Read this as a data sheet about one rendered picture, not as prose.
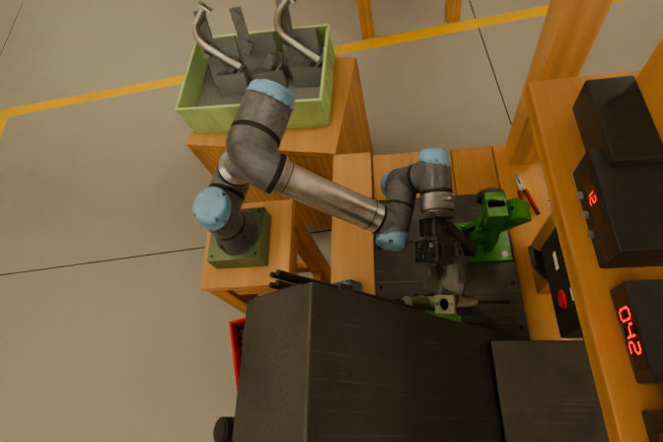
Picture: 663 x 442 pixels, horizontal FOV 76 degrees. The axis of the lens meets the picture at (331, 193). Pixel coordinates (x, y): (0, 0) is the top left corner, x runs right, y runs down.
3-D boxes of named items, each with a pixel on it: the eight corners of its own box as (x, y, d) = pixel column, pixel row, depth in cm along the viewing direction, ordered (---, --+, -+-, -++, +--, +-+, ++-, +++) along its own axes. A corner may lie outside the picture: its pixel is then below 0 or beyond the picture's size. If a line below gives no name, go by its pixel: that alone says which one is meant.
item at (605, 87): (594, 185, 65) (612, 161, 59) (570, 108, 72) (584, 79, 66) (645, 182, 64) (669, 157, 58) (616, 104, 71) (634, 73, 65)
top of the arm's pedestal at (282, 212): (203, 292, 150) (198, 289, 146) (215, 210, 165) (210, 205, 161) (291, 287, 145) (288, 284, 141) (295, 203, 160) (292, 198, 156)
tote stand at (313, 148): (248, 218, 254) (185, 144, 186) (270, 146, 277) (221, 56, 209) (359, 230, 238) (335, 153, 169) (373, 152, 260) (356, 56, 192)
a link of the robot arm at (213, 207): (203, 236, 135) (182, 218, 123) (218, 198, 140) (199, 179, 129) (236, 243, 131) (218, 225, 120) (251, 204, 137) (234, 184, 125)
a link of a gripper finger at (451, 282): (440, 308, 92) (432, 264, 95) (458, 306, 95) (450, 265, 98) (451, 306, 90) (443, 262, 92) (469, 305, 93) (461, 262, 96)
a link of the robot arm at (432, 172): (429, 158, 109) (457, 149, 102) (431, 199, 107) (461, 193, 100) (407, 152, 104) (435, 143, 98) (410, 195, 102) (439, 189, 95)
